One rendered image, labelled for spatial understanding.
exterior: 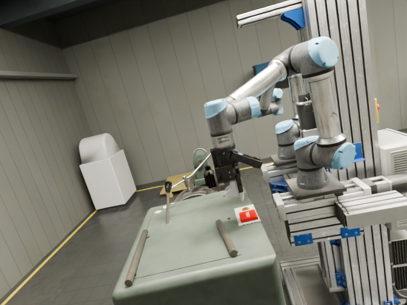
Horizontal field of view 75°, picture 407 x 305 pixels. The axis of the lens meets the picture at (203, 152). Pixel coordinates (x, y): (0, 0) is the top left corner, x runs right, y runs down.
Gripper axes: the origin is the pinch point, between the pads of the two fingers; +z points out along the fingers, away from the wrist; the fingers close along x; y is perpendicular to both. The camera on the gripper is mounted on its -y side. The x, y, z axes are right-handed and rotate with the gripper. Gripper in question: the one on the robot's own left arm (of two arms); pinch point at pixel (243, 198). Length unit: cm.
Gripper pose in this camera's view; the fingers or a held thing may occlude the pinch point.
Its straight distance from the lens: 96.4
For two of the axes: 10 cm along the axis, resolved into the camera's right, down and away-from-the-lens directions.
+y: -9.7, 2.3, 0.6
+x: 0.0, 2.4, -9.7
